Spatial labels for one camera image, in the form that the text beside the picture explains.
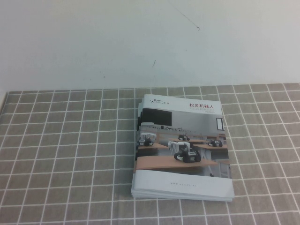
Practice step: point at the grey checkered tablecloth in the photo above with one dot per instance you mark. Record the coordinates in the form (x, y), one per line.
(58, 152)

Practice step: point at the AgileX brochure with photo cover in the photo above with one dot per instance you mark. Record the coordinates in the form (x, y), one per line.
(182, 131)

